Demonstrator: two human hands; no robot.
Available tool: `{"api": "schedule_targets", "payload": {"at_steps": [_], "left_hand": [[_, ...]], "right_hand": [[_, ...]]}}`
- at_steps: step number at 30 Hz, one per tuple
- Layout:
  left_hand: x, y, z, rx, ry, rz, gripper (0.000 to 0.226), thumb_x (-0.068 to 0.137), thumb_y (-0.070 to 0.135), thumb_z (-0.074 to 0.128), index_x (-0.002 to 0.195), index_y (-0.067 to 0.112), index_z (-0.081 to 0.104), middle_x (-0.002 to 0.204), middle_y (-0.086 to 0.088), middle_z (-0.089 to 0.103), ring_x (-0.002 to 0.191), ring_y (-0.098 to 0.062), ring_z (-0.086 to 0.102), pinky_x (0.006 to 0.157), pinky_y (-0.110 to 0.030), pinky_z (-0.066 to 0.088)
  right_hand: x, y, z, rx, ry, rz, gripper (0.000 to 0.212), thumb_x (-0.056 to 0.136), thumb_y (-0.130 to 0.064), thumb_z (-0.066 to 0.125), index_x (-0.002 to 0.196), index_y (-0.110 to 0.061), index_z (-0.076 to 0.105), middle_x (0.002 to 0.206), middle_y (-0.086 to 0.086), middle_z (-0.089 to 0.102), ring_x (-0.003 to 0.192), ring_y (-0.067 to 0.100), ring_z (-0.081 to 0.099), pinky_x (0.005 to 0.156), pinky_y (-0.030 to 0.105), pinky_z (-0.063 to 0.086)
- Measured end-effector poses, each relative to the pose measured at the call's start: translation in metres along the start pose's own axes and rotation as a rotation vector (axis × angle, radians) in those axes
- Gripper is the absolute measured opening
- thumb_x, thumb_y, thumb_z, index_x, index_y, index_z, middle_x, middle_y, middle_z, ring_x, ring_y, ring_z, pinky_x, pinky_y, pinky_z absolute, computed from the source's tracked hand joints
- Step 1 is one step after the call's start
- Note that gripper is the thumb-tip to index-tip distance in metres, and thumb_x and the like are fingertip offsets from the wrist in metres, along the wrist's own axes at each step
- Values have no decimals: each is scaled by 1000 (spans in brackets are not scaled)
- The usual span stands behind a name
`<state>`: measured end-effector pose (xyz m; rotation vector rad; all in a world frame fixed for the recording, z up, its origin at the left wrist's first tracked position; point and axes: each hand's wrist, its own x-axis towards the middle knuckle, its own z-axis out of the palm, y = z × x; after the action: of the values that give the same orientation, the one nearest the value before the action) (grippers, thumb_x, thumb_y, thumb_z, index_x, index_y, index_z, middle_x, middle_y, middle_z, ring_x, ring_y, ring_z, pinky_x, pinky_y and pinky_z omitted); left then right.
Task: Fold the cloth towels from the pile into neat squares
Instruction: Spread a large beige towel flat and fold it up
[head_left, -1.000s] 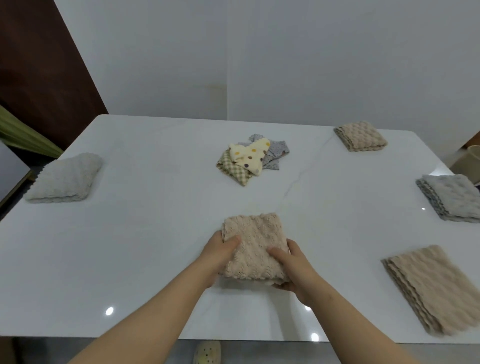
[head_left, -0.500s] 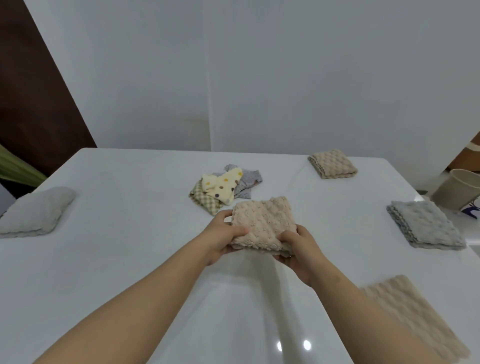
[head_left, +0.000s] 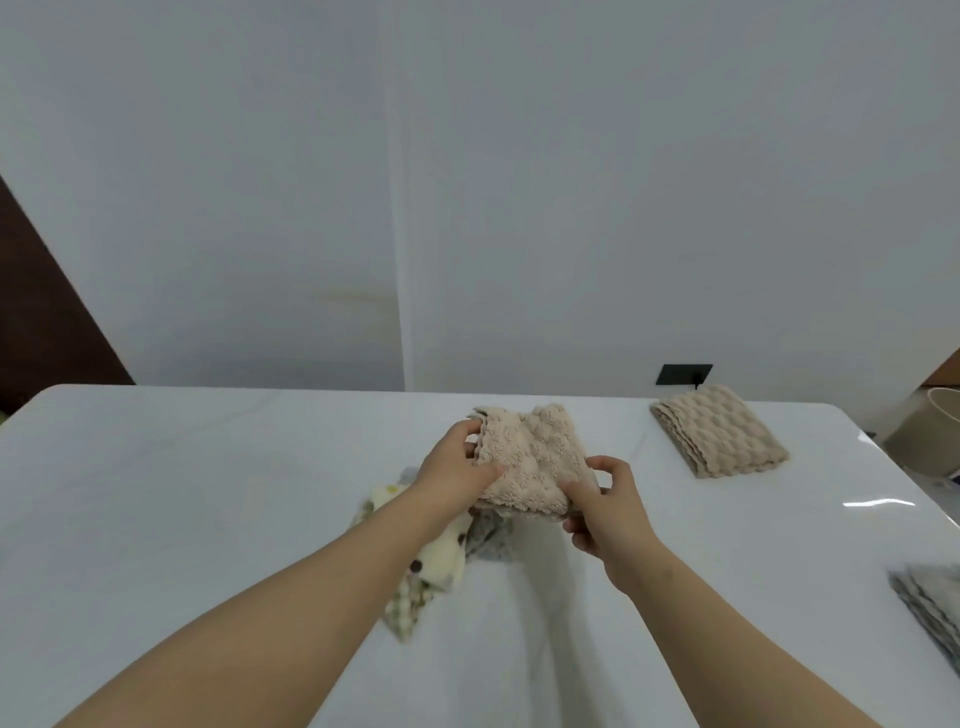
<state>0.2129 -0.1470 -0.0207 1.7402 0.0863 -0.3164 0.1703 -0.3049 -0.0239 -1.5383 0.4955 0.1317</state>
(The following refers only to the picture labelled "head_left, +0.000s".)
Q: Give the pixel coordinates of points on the person's right hand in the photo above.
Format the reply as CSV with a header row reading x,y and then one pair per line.
x,y
615,525

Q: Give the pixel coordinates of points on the person's left hand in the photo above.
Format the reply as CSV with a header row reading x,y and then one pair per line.
x,y
450,472

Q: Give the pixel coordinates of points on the grey floral cloth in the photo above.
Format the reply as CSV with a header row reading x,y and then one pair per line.
x,y
491,540

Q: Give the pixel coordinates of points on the beige textured towel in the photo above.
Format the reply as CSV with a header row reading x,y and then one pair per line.
x,y
532,457
720,431

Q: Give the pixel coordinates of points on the yellow polka dot cloth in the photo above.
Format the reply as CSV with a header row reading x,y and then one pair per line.
x,y
442,559

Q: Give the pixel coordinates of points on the green checked cloth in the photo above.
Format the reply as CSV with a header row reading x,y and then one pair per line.
x,y
409,607

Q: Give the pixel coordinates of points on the grey fluffy towel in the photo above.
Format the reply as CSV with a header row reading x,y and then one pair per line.
x,y
934,607

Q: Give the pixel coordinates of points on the person's right forearm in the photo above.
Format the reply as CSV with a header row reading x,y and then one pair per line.
x,y
735,652

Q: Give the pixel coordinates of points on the person's left forearm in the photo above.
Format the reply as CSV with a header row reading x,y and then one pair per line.
x,y
285,622

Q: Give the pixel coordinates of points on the white marble table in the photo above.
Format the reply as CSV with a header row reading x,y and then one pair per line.
x,y
225,450

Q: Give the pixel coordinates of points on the cream plastic bin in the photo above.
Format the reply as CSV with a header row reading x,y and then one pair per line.
x,y
930,435

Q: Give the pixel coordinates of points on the brown wooden furniture piece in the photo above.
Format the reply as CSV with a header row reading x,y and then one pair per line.
x,y
943,367

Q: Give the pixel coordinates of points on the dark brown wooden door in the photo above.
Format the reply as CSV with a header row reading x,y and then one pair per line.
x,y
45,330

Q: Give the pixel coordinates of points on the black wall socket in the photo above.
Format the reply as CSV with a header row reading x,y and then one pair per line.
x,y
679,373

